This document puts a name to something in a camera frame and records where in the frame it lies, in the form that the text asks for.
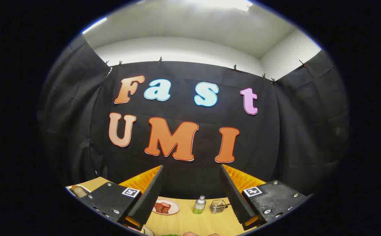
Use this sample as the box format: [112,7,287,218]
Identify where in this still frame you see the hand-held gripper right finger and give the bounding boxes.
[219,164,311,231]

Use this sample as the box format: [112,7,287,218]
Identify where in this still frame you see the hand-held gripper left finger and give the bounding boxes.
[78,165,164,231]

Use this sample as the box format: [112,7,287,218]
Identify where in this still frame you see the toasted bread slice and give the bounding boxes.
[71,186,89,198]

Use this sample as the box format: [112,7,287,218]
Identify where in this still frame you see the white toaster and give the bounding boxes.
[65,185,92,199]

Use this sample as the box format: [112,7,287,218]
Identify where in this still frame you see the white round plate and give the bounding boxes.
[125,225,154,236]

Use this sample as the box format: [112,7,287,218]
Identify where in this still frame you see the red-brown meat slices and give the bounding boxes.
[154,202,170,214]

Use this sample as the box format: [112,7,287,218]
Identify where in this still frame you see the pink round plate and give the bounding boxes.
[152,198,180,215]

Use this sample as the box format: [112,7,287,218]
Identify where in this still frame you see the green label metal bottle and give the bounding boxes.
[192,196,207,214]

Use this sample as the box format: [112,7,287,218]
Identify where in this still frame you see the row of black cloth clips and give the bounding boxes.
[86,39,307,85]

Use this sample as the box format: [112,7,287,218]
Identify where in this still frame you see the small wire basket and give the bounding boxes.
[209,199,231,214]

